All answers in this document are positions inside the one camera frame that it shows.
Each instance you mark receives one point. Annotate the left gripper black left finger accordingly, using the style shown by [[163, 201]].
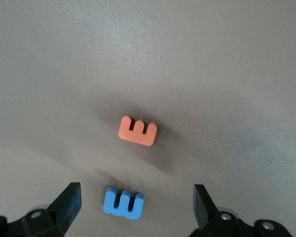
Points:
[[64, 209]]

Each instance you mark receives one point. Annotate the orange foam letter E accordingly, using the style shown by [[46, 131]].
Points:
[[135, 137]]

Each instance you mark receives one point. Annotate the blue foam letter E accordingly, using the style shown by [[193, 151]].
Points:
[[121, 211]]

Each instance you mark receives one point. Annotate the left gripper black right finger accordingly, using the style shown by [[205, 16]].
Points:
[[204, 209]]

